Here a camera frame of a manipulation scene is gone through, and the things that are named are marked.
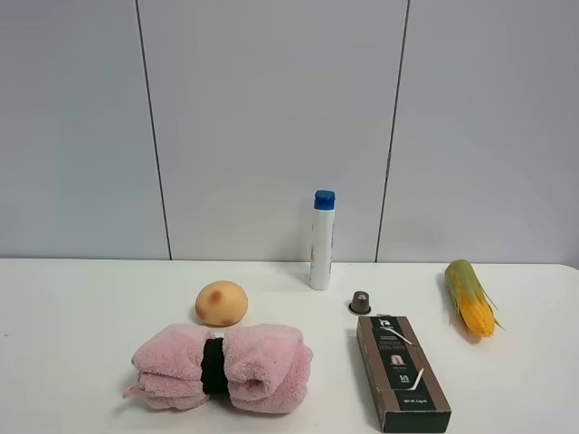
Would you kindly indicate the toy corn cob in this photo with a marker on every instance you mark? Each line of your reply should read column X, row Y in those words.
column 470, row 299

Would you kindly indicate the white bottle blue cap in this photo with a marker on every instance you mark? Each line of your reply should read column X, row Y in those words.
column 322, row 239

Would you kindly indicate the toy potato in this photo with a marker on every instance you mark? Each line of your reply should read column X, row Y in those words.
column 221, row 303

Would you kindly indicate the brown coffee capsule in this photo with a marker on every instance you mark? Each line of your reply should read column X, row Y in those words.
column 360, row 304

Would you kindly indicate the pink rolled towel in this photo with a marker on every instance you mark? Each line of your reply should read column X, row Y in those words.
column 267, row 368

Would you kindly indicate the black band on towel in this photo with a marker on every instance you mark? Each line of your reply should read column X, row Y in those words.
column 213, row 376

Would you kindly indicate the brown coffee capsule box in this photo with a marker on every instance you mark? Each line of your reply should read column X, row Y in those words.
column 406, row 393

